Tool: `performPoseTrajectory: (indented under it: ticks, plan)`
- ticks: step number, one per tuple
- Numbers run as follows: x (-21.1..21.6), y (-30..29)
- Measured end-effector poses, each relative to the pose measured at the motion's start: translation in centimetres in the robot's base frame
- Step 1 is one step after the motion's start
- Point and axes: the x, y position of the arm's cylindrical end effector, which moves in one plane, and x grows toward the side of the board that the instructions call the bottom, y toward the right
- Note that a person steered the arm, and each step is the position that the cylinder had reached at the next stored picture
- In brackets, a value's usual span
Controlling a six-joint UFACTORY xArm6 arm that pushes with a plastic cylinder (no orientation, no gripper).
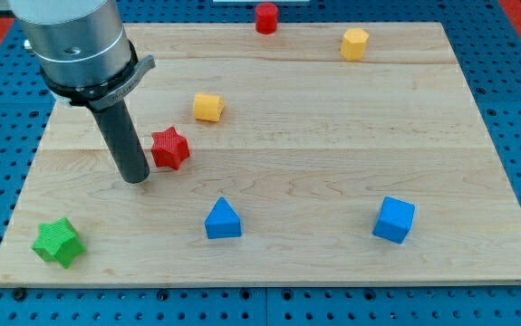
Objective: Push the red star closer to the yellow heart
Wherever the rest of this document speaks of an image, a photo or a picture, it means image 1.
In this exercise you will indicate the red star block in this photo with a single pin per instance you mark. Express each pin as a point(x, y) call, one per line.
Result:
point(169, 149)

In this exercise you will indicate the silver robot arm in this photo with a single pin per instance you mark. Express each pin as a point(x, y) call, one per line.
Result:
point(77, 42)

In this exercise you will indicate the yellow heart block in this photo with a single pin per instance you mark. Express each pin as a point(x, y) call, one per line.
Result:
point(207, 107)

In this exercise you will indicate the green star block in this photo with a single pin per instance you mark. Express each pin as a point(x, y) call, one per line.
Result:
point(58, 242)

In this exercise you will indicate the wooden board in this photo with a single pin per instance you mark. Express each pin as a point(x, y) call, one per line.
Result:
point(307, 147)

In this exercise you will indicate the blue triangle block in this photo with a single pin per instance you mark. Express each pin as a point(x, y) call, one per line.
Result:
point(222, 221)

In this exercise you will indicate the blue cube block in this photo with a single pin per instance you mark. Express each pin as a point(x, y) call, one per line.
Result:
point(395, 219)

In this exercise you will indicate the red cylinder block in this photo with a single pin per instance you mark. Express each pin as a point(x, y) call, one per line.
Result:
point(266, 15)

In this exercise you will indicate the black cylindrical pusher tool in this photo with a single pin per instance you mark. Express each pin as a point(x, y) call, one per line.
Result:
point(117, 130)

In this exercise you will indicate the yellow hexagon block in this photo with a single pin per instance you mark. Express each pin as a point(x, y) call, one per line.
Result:
point(354, 44)

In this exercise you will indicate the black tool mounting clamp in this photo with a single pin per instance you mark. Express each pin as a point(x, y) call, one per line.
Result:
point(99, 97)

